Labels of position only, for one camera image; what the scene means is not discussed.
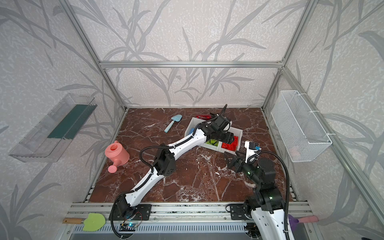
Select green lego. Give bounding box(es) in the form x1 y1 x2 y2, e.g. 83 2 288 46
206 139 219 147

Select red lego diagonal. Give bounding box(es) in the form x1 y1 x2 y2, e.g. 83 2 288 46
222 143 234 151

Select red lego slim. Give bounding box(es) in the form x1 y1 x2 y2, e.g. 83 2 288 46
231 136 239 151

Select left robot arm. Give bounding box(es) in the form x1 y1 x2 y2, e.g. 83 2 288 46
109 105 235 222

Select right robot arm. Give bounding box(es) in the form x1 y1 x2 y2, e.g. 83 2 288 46
224 153 295 240

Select white middle bin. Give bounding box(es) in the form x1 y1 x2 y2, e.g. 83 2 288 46
200 137 224 153

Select white bin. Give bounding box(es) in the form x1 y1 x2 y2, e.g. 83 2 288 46
219 127 243 155
200 137 224 153
183 118 207 144

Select white right bin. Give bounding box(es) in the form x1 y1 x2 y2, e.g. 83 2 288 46
219 127 243 155

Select white left bin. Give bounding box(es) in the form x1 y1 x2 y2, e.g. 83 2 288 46
183 118 207 144

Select light blue toy shovel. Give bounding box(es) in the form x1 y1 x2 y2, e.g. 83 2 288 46
164 115 183 133

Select purple toy shovel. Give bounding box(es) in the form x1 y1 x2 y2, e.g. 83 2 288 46
288 215 319 232

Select pink watering can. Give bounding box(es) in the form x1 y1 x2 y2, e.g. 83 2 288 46
105 141 130 174

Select green toy shovel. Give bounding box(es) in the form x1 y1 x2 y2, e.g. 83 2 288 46
63 213 106 232

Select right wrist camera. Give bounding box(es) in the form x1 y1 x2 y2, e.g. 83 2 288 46
245 141 262 164

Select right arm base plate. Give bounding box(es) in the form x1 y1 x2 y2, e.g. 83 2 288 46
225 203 252 221

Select white wire basket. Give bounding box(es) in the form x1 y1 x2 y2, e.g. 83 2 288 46
271 90 333 163

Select aluminium front rail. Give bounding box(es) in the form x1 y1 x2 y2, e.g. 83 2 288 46
65 201 314 224

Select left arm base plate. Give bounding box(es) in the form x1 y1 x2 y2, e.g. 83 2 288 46
109 204 152 221

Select clear plastic wall shelf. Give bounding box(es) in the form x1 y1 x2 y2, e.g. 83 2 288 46
9 94 97 163

